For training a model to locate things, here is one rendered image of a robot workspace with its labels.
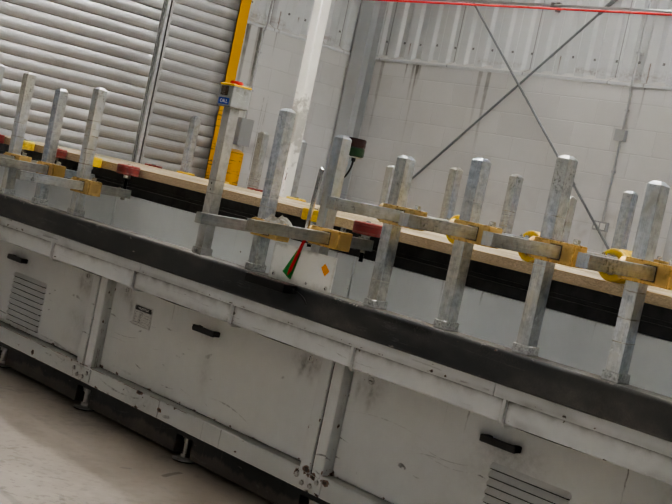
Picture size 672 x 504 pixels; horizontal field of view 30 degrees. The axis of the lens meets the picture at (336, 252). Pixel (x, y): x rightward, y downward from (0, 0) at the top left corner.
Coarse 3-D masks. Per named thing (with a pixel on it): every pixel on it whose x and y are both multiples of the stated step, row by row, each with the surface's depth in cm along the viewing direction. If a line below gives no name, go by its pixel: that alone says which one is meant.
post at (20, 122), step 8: (24, 80) 465; (32, 80) 466; (24, 88) 465; (32, 88) 466; (24, 96) 465; (24, 104) 465; (16, 112) 467; (24, 112) 466; (16, 120) 466; (24, 120) 467; (16, 128) 466; (24, 128) 467; (16, 136) 466; (16, 144) 466; (16, 152) 467; (8, 168) 466; (8, 176) 466; (8, 184) 467
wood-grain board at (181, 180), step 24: (144, 168) 473; (240, 192) 412; (336, 216) 366; (360, 216) 436; (408, 240) 344; (432, 240) 338; (504, 264) 319; (528, 264) 314; (600, 288) 298; (648, 288) 310
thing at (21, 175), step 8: (16, 176) 412; (24, 176) 411; (32, 176) 413; (40, 176) 415; (48, 176) 417; (48, 184) 417; (56, 184) 419; (64, 184) 421; (72, 184) 424; (80, 184) 426; (104, 192) 433; (112, 192) 435; (120, 192) 437; (128, 192) 439
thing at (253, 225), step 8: (248, 224) 319; (256, 224) 318; (264, 224) 320; (272, 224) 322; (280, 224) 324; (264, 232) 320; (272, 232) 322; (280, 232) 324; (288, 232) 326; (296, 232) 328; (304, 232) 330; (312, 232) 331; (320, 232) 333; (312, 240) 332; (320, 240) 334; (328, 240) 336; (352, 240) 342; (360, 240) 344; (368, 240) 346; (360, 248) 344; (368, 248) 346
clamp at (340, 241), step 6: (312, 228) 341; (318, 228) 339; (324, 228) 338; (330, 234) 336; (336, 234) 334; (342, 234) 334; (348, 234) 335; (330, 240) 335; (336, 240) 334; (342, 240) 334; (348, 240) 336; (324, 246) 337; (330, 246) 335; (336, 246) 334; (342, 246) 335; (348, 246) 336
